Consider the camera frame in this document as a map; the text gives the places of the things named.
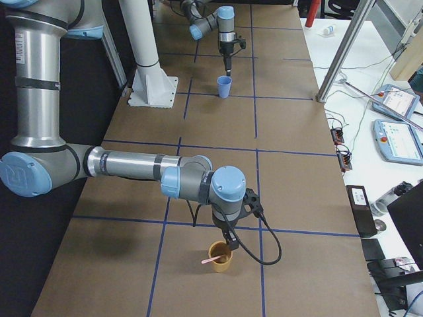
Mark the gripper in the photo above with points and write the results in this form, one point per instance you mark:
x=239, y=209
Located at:
x=227, y=49
x=223, y=226

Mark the blue plastic cup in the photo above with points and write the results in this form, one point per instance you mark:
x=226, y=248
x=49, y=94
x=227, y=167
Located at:
x=224, y=86

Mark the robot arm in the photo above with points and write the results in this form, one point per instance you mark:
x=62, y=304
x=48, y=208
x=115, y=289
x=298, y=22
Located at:
x=40, y=160
x=223, y=20

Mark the yellow bamboo cup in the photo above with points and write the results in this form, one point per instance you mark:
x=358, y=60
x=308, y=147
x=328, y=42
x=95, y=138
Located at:
x=221, y=249

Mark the pink chopstick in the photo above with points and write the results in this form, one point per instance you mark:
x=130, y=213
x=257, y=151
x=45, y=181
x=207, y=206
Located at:
x=208, y=260

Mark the red cylinder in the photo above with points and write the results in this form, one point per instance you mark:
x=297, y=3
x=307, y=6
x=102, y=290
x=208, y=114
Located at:
x=312, y=12

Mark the white bottle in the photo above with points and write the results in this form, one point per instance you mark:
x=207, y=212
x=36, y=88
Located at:
x=328, y=31

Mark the upper orange connector block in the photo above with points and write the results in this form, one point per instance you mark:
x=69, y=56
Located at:
x=337, y=135

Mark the orange connector block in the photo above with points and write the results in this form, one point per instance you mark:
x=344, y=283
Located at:
x=344, y=159
x=337, y=135

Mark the black power box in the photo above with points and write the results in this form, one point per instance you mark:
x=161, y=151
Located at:
x=361, y=211

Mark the lower orange connector block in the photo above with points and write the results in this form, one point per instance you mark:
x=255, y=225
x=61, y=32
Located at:
x=344, y=159

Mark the black monitor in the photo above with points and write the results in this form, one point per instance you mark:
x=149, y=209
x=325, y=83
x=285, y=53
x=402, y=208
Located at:
x=406, y=213

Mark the upper teach pendant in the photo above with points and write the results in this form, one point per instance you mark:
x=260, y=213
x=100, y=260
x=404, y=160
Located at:
x=401, y=100

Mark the teach pendant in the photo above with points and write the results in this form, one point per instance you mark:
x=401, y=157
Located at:
x=397, y=142
x=401, y=100

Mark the wooden board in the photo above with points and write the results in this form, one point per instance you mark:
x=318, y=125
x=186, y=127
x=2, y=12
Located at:
x=409, y=61

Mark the lower teach pendant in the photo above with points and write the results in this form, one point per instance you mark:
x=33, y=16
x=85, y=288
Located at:
x=397, y=142

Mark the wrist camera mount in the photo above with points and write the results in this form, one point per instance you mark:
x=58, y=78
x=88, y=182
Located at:
x=251, y=205
x=241, y=42

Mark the white pedestal column base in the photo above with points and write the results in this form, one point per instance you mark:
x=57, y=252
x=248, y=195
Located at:
x=151, y=86

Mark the aluminium frame post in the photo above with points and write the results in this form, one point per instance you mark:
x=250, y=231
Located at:
x=346, y=44

